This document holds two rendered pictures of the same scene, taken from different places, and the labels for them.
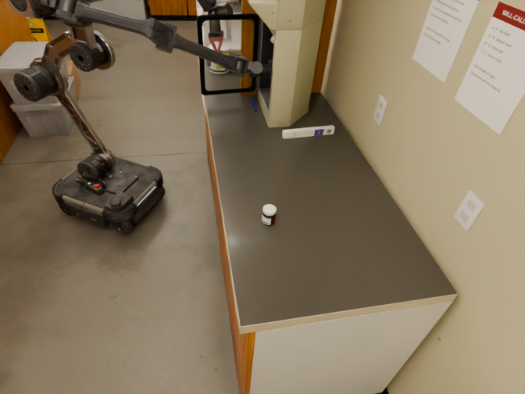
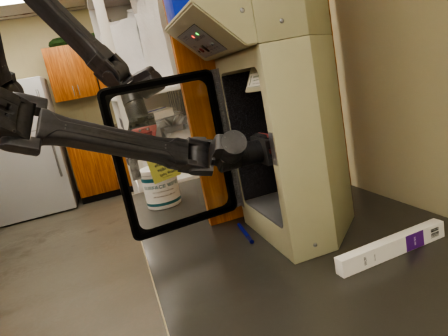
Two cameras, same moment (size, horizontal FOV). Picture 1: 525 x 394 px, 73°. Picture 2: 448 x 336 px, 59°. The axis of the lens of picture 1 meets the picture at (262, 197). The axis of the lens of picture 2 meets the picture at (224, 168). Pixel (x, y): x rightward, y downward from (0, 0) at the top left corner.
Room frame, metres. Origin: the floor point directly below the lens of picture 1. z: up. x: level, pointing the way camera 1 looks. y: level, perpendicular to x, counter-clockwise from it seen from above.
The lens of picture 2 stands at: (0.77, 0.12, 1.36)
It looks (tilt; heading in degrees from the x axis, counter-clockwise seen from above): 13 degrees down; 359
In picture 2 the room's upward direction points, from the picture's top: 11 degrees counter-clockwise
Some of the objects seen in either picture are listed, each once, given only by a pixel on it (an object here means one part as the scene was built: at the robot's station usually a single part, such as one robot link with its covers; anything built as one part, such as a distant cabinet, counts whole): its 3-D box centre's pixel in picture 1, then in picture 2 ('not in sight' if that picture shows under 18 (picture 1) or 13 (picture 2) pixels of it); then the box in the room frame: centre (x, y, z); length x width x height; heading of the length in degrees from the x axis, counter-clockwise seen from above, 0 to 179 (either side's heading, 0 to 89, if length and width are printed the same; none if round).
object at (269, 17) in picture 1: (257, 5); (205, 34); (1.71, 0.09, 1.46); 0.32 x 0.12 x 0.10; 14
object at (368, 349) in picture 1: (273, 199); not in sight; (1.57, -0.07, 0.45); 2.05 x 0.67 x 0.90; 14
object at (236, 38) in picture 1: (228, 56); (173, 155); (1.81, 0.23, 1.19); 0.30 x 0.01 x 0.40; 110
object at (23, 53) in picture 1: (37, 72); not in sight; (2.92, 2.06, 0.49); 0.60 x 0.42 x 0.33; 14
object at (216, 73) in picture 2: (258, 55); (228, 141); (1.86, 0.08, 1.19); 0.03 x 0.02 x 0.39; 14
